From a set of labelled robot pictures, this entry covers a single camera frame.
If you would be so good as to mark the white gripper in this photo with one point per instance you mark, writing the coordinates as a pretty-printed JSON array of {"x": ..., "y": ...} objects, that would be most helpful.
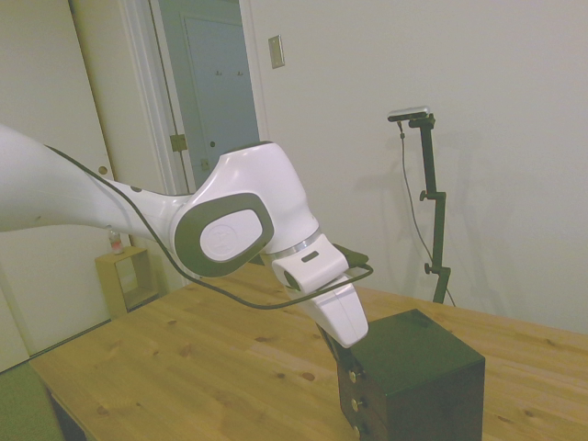
[{"x": 342, "y": 314}]

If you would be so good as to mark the dark drawer with brass knob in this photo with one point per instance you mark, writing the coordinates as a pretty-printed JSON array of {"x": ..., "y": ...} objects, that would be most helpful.
[
  {"x": 358, "y": 431},
  {"x": 354, "y": 376},
  {"x": 357, "y": 405}
]

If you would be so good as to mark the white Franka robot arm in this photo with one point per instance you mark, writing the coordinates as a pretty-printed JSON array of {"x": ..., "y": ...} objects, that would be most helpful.
[{"x": 239, "y": 193}]

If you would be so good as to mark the dark wooden drawer cabinet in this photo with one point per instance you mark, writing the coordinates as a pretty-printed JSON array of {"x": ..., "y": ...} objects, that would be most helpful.
[{"x": 413, "y": 372}]

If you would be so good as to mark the light wooden cube shelf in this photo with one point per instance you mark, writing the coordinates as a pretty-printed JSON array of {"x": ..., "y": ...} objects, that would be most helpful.
[{"x": 117, "y": 287}]

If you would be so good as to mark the clear plastic bottle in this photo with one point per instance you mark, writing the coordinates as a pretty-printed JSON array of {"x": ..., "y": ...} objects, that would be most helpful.
[{"x": 116, "y": 242}]

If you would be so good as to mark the brass door hinge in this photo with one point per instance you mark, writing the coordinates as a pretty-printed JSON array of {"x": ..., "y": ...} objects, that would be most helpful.
[{"x": 178, "y": 142}]

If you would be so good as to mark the grey-blue panel door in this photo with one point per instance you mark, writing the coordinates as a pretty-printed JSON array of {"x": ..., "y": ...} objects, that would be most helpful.
[{"x": 216, "y": 92}]

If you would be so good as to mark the white door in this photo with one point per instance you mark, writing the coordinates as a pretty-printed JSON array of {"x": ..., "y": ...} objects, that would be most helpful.
[{"x": 124, "y": 105}]

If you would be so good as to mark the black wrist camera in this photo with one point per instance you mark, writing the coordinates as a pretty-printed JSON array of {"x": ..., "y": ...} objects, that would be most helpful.
[{"x": 351, "y": 255}]

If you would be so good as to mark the black camera stand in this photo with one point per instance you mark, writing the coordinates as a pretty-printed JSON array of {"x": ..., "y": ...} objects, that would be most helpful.
[
  {"x": 410, "y": 193},
  {"x": 436, "y": 206}
]

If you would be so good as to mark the grey exterior camera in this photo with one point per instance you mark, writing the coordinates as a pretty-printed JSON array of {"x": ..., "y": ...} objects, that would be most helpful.
[{"x": 410, "y": 113}]

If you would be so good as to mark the metal light switch plate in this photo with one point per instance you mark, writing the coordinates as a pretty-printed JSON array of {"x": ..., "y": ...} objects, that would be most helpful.
[{"x": 276, "y": 52}]

